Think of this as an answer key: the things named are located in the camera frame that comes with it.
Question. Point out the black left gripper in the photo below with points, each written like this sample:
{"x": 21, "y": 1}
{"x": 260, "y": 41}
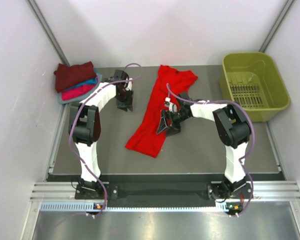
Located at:
{"x": 127, "y": 104}

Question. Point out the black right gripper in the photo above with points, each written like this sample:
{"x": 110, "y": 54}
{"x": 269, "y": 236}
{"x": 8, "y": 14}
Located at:
{"x": 171, "y": 131}

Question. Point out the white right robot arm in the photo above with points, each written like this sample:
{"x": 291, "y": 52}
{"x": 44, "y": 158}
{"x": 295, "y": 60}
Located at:
{"x": 233, "y": 129}

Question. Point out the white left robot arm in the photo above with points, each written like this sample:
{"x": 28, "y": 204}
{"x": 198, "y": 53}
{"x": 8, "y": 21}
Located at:
{"x": 84, "y": 128}

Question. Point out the light blue folded t shirt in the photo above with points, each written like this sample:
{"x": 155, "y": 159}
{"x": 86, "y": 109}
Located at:
{"x": 78, "y": 99}

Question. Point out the teal folded t shirt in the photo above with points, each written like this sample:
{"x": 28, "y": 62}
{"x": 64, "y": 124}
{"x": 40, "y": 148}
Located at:
{"x": 91, "y": 81}

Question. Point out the pink folded t shirt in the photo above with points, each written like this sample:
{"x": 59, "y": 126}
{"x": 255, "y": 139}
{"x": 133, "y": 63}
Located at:
{"x": 75, "y": 92}

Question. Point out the dark red folded t shirt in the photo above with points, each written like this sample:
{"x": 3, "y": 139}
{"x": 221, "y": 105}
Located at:
{"x": 69, "y": 76}

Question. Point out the green plastic laundry basket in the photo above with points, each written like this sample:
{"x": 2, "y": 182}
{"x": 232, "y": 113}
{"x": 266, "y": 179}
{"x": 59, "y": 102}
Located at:
{"x": 252, "y": 80}

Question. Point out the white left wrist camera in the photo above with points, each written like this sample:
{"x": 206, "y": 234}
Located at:
{"x": 128, "y": 85}

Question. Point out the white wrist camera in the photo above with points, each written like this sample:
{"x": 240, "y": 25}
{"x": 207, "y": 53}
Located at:
{"x": 170, "y": 107}
{"x": 128, "y": 85}

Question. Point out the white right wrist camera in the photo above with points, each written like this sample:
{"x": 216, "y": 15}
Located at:
{"x": 170, "y": 107}

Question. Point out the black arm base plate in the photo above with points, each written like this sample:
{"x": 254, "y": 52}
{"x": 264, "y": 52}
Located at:
{"x": 166, "y": 201}

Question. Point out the aluminium frame rail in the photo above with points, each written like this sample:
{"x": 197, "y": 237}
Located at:
{"x": 261, "y": 190}

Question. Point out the grey slotted cable duct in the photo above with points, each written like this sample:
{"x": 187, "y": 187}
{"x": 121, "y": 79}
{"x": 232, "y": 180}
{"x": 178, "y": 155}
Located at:
{"x": 94, "y": 207}

